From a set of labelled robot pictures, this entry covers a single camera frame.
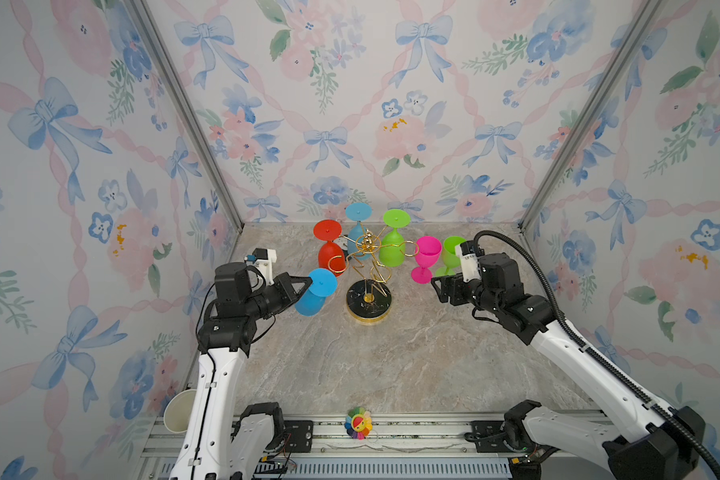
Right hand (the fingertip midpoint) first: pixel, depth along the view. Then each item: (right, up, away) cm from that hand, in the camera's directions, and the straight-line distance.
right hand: (444, 276), depth 77 cm
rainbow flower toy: (-22, -37, -2) cm, 43 cm away
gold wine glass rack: (-19, -10, +19) cm, 29 cm away
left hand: (-33, 0, -7) cm, 34 cm away
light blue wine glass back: (-22, +17, +5) cm, 28 cm away
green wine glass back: (-13, +8, +8) cm, 17 cm away
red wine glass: (-30, +5, +9) cm, 32 cm away
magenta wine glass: (0, +7, +22) cm, 23 cm away
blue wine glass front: (-30, -2, -5) cm, 31 cm away
